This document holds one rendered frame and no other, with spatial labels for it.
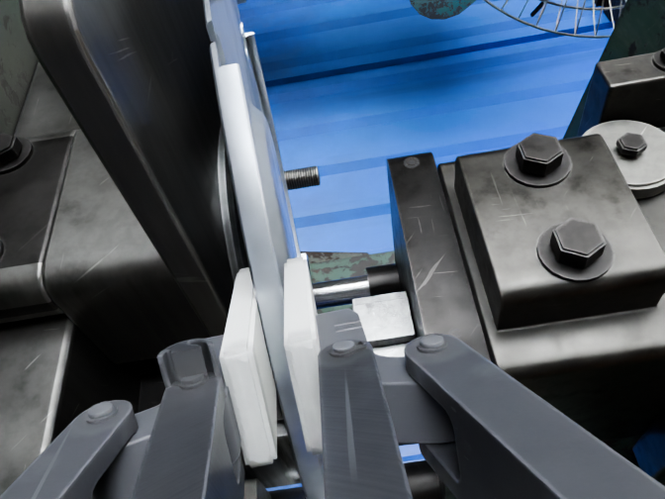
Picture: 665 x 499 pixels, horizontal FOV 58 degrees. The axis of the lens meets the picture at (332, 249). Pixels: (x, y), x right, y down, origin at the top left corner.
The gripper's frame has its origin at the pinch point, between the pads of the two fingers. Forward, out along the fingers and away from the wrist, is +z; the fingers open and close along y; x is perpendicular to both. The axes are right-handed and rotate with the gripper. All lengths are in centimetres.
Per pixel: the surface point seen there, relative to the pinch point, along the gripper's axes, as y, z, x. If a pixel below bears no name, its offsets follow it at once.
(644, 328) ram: 16.7, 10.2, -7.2
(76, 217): -8.2, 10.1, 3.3
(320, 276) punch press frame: 1.8, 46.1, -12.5
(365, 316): 4.0, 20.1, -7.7
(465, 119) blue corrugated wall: 64, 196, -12
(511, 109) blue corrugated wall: 80, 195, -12
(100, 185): -7.2, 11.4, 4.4
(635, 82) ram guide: 21.6, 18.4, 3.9
